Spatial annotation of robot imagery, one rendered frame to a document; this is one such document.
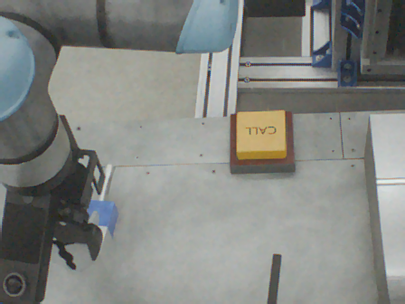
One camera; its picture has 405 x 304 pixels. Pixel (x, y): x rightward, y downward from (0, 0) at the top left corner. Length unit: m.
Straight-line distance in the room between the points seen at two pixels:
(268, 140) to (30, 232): 0.34
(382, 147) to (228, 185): 0.20
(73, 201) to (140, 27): 0.20
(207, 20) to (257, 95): 1.15
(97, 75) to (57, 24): 1.49
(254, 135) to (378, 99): 0.85
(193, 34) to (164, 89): 1.45
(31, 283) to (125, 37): 0.25
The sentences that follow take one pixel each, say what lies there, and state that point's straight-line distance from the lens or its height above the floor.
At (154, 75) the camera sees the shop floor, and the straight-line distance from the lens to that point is 2.14.
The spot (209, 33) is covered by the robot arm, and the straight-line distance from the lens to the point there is 0.65.
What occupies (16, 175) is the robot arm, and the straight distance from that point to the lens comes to 0.71.
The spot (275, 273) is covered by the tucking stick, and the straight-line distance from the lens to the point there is 0.92.
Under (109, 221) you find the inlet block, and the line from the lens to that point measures 0.93.
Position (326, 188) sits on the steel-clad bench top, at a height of 0.80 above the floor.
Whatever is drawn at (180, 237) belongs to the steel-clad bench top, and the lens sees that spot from 0.95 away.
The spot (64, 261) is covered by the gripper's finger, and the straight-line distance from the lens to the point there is 0.88.
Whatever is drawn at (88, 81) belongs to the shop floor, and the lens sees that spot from 2.16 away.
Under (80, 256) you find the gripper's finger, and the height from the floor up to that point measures 0.89.
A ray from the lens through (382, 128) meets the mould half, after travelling 0.91.
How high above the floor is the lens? 1.64
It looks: 56 degrees down
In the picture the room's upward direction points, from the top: 11 degrees counter-clockwise
